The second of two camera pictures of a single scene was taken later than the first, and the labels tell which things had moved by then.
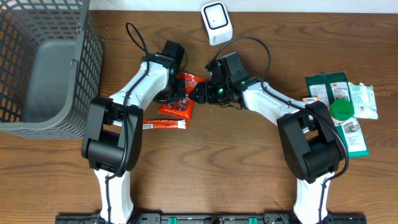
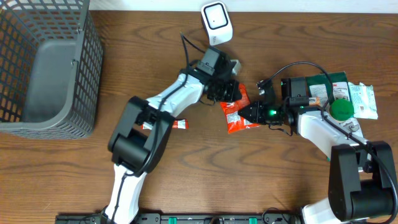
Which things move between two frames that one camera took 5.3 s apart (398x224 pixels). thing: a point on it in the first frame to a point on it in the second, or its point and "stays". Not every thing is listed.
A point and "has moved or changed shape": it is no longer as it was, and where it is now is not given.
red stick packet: [170, 124] stays
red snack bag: [184, 107] has moved or changed shape
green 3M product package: [329, 87] stays
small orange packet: [310, 99] stays
